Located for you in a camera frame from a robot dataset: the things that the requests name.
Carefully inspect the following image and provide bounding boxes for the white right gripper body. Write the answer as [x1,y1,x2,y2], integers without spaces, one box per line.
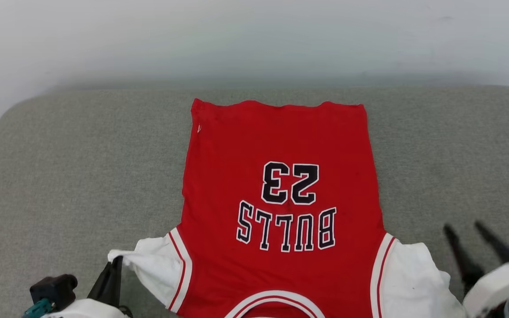
[462,261,509,318]

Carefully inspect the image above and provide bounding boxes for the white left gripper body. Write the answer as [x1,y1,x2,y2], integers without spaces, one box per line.
[42,298,132,318]

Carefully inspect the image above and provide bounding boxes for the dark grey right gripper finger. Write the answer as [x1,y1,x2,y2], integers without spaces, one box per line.
[443,223,486,294]
[474,220,509,264]

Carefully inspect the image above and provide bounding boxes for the teal left arm cable plug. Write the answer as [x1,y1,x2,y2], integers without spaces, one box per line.
[23,298,54,318]

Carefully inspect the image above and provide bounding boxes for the red basketball jersey white sleeves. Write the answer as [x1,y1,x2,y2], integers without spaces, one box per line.
[107,98,467,318]

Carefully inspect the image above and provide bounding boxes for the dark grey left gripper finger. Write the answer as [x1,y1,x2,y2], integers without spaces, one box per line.
[114,255,124,307]
[87,261,116,306]

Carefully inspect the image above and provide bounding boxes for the grey fabric sofa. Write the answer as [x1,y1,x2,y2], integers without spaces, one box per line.
[0,85,509,318]

